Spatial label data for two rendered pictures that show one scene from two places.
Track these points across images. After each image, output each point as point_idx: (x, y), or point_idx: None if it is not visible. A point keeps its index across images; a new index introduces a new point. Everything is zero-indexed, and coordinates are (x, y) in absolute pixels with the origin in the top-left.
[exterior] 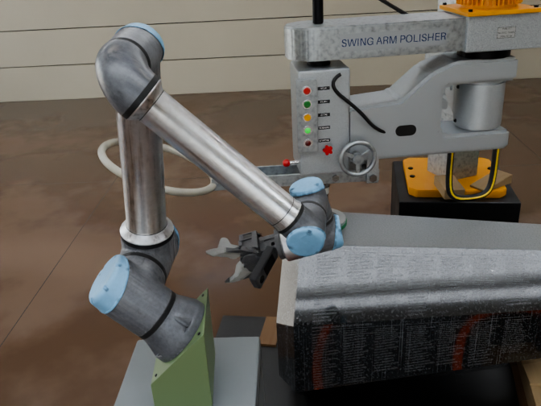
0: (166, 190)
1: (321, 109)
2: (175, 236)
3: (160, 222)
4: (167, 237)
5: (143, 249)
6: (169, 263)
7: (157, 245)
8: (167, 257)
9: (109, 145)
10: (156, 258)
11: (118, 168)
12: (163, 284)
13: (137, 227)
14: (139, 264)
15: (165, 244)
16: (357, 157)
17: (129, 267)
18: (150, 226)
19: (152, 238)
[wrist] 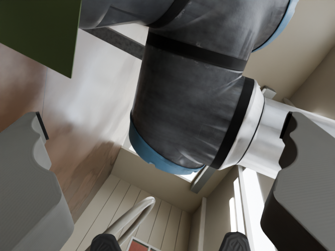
0: (114, 229)
1: None
2: (177, 159)
3: (278, 133)
4: (245, 122)
5: (245, 78)
6: (184, 89)
7: (247, 94)
8: (197, 97)
9: (143, 216)
10: (230, 72)
11: (150, 203)
12: (200, 17)
13: (278, 101)
14: (257, 35)
15: (234, 108)
16: None
17: (287, 8)
18: (283, 112)
19: (259, 99)
